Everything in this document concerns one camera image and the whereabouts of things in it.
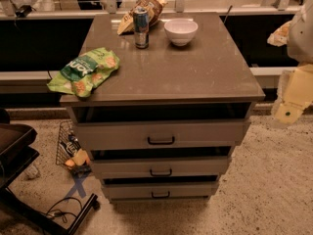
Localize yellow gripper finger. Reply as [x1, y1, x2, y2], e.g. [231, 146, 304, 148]
[267, 21, 291, 47]
[272, 64, 313, 124]

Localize drawer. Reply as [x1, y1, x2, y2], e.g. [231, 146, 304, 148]
[91, 157, 229, 179]
[74, 119, 250, 151]
[102, 182, 218, 201]

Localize top drawer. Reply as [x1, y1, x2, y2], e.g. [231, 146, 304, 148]
[74, 119, 250, 151]

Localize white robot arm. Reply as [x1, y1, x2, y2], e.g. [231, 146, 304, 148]
[267, 0, 313, 124]

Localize brown chip bag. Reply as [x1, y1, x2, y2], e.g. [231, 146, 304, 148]
[117, 0, 167, 35]

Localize middle drawer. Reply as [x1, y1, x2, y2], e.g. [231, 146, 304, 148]
[91, 157, 229, 179]

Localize white bowl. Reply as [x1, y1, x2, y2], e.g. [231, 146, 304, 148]
[164, 19, 198, 46]

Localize bottom drawer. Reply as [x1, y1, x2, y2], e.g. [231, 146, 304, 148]
[102, 182, 218, 201]

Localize grey drawer cabinet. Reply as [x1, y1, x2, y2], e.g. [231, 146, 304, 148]
[61, 13, 264, 186]

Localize black cart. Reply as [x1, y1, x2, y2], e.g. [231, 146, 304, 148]
[0, 109, 100, 235]

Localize black cable on floor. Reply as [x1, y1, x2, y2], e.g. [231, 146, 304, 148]
[44, 196, 84, 224]

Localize green rice chip bag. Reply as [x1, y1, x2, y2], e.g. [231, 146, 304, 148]
[47, 47, 119, 98]

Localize blue energy drink can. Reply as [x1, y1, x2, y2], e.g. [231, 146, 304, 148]
[133, 7, 149, 49]

